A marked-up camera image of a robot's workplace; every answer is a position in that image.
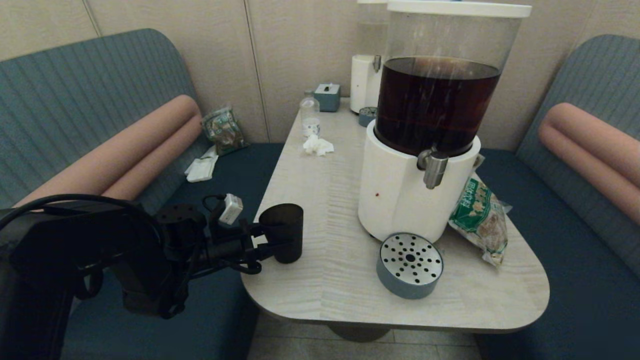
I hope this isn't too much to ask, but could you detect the grey-blue perforated drip tray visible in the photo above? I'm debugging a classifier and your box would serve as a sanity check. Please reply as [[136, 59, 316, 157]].
[[376, 232, 444, 300]]

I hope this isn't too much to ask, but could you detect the small grey-blue drip tray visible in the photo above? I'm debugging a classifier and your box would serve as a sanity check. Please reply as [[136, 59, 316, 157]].
[[358, 106, 379, 128]]

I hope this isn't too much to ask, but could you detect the gold table pedestal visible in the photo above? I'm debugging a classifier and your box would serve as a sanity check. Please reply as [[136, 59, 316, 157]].
[[327, 325, 392, 344]]

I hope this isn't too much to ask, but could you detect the grey-blue tissue box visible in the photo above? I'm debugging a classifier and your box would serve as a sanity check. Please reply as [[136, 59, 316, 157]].
[[314, 83, 342, 113]]

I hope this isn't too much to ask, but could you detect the crumpled white tissue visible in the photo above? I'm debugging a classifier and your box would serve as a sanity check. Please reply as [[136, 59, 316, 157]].
[[302, 134, 335, 157]]

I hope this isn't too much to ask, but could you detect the pink bolster cushion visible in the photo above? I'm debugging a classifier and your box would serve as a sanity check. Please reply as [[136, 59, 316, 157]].
[[15, 95, 203, 208], [537, 103, 640, 226]]

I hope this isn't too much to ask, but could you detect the dark printed snack bag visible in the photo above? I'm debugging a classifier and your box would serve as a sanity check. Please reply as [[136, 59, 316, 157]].
[[201, 106, 249, 156]]

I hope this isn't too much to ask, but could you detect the large tea dispenser white base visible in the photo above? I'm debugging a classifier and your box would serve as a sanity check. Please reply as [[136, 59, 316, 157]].
[[357, 0, 532, 244]]

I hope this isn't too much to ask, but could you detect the metal dispenser tap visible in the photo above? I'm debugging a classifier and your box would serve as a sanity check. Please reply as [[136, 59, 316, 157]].
[[417, 148, 449, 190]]

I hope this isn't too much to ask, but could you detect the green printed grain tea bag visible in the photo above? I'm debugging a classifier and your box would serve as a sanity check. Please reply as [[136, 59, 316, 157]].
[[448, 155, 512, 268]]

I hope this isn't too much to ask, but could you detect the teal upholstered bench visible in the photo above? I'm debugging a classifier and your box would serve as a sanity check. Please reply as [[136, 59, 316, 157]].
[[0, 28, 286, 360], [472, 34, 640, 360]]

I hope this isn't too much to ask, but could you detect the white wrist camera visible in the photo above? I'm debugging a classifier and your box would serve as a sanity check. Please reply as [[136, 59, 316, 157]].
[[218, 193, 244, 226]]

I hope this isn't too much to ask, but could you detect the small white drink dispenser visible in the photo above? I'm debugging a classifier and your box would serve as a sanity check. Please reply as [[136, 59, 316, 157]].
[[349, 0, 391, 115]]

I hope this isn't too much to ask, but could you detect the black camera cable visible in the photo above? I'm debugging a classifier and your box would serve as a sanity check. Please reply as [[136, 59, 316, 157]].
[[202, 194, 226, 217]]

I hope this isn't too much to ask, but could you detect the clear plastic bottle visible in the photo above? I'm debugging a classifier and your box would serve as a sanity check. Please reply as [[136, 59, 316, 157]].
[[299, 90, 321, 138]]

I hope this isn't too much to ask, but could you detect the white napkin packet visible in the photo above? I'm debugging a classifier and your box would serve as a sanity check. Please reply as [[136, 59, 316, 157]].
[[184, 145, 220, 183]]

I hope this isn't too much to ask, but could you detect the dark plastic cup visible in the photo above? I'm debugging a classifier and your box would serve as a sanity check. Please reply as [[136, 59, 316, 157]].
[[258, 203, 304, 265]]

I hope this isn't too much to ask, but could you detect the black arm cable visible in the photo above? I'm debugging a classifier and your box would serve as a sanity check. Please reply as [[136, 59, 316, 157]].
[[0, 193, 166, 241]]

